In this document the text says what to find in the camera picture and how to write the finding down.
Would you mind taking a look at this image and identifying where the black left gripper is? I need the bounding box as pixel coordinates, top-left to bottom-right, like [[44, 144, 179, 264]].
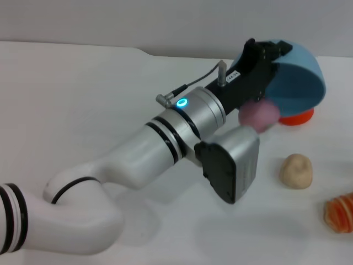
[[205, 38, 293, 114]]

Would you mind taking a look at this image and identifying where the blue bowl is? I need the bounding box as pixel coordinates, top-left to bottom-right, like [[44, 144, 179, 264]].
[[230, 41, 326, 116]]

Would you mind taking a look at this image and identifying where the pink toy peach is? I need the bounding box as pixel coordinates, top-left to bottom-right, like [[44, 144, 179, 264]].
[[238, 99, 279, 133]]

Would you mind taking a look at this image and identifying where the orange toy tangerine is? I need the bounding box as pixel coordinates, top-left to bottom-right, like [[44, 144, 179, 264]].
[[278, 107, 315, 126]]

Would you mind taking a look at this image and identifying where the beige toy potato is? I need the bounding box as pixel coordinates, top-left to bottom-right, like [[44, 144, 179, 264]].
[[279, 153, 314, 190]]

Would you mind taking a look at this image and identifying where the peeled orange segments toy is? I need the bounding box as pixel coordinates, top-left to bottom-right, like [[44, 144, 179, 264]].
[[323, 193, 353, 234]]

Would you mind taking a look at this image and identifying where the grey left gripper cable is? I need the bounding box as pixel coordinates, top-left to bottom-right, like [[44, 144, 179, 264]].
[[156, 61, 227, 103]]

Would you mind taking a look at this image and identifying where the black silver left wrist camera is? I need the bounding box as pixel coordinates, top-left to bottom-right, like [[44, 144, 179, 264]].
[[194, 127, 260, 205]]

